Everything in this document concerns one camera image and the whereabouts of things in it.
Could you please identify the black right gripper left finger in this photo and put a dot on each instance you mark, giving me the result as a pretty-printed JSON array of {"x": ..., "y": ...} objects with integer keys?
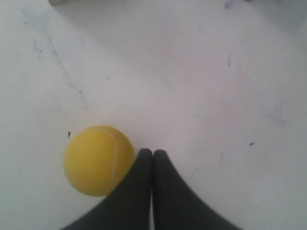
[{"x": 127, "y": 207}]

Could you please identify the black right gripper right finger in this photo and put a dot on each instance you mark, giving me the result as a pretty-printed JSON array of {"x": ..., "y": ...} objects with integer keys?
[{"x": 175, "y": 205}]

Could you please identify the yellow tennis ball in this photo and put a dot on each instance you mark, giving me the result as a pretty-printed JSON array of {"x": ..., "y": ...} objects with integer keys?
[{"x": 97, "y": 159}]

